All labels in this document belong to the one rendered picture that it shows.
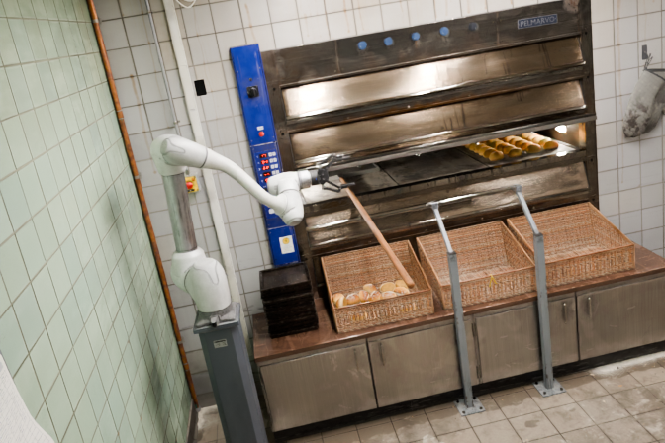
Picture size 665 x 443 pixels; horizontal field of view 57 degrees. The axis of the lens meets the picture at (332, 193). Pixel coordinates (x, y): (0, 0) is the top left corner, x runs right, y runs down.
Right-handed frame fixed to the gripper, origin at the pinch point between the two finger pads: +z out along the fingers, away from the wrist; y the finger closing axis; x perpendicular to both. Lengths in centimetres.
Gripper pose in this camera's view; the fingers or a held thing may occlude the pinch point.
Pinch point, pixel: (349, 170)
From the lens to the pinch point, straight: 303.1
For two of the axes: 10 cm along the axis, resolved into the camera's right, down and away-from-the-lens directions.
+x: 1.4, 2.6, -9.5
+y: 1.6, 9.5, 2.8
